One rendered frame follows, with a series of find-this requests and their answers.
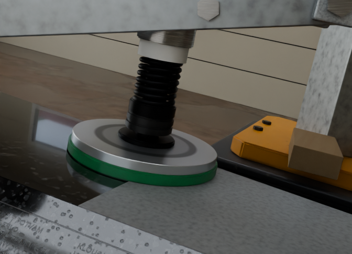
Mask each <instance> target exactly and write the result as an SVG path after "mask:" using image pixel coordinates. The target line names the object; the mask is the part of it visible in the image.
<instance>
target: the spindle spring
mask: <svg viewBox="0 0 352 254"><path fill-rule="evenodd" d="M139 60H140V61H141V62H143V63H140V64H139V65H138V67H139V68H140V69H142V70H138V71H137V74H138V75H140V76H137V77H136V80H137V83H135V87H136V88H137V89H134V94H135V95H134V96H133V97H132V98H133V99H134V100H136V101H138V102H141V103H144V104H148V105H153V106H161V107H168V106H172V105H174V104H175V100H174V99H175V98H176V97H177V94H176V92H177V91H178V88H177V86H178V85H179V81H178V80H179V79H180V77H181V76H180V74H179V73H181V72H182V69H181V68H180V67H181V66H183V63H173V62H167V61H161V60H155V59H150V58H148V57H140V58H139ZM148 64H152V65H158V66H162V67H172V69H167V68H159V67H153V66H149V65H148ZM147 71H152V72H158V73H166V74H171V75H163V74H155V73H150V72H147ZM146 78H151V79H157V80H165V81H170V82H162V81H154V80H149V79H146ZM144 84H148V85H153V86H161V87H169V88H170V89H164V88H158V87H151V86H146V85H144ZM143 91H147V92H153V93H161V94H169V95H158V94H151V93H146V92H143ZM138 96H141V97H145V98H150V99H154V100H165V101H167V102H161V101H152V100H147V99H143V98H140V97H138Z"/></svg>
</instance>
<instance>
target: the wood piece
mask: <svg viewBox="0 0 352 254"><path fill-rule="evenodd" d="M343 159H344V157H343V155H342V152H341V150H340V148H339V145H338V143H337V141H336V138H335V137H331V136H327V135H323V134H318V133H315V132H311V131H307V130H303V129H299V128H293V133H292V136H291V140H290V144H289V156H288V168H292V169H296V170H300V171H304V172H307V173H311V174H315V175H319V176H323V177H326V178H330V179H333V180H337V179H338V175H339V172H340V169H341V166H342V163H343Z"/></svg>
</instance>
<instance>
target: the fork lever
mask: <svg viewBox="0 0 352 254"><path fill-rule="evenodd" d="M315 1H316V0H0V37H28V36H56V35H85V34H114V33H129V32H146V31H175V30H214V29H243V28H272V27H301V26H329V25H333V24H328V23H323V22H320V21H314V20H313V19H312V12H313V8H314V5H315ZM327 11H329V12H331V13H333V14H335V15H337V16H338V17H342V16H344V15H346V14H347V13H349V12H350V11H352V0H327Z"/></svg>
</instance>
